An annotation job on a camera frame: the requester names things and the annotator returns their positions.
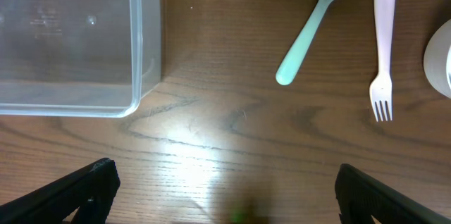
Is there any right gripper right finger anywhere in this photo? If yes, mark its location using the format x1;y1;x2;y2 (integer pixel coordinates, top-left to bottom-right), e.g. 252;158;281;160
335;163;450;224

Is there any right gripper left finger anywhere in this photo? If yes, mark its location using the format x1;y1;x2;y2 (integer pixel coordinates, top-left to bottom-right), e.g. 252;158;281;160
1;158;121;223

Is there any white plastic bowl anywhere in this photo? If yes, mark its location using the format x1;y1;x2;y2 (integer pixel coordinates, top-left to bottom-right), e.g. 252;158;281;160
424;20;450;98

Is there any clear plastic container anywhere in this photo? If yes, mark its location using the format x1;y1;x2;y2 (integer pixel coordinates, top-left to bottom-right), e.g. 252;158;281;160
1;0;162;118

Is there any pale pink plastic fork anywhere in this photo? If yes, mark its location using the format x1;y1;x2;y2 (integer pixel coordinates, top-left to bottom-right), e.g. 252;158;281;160
369;0;395;122

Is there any mint green plastic spoon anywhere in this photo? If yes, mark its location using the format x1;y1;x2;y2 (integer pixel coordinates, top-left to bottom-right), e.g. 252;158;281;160
276;0;335;85

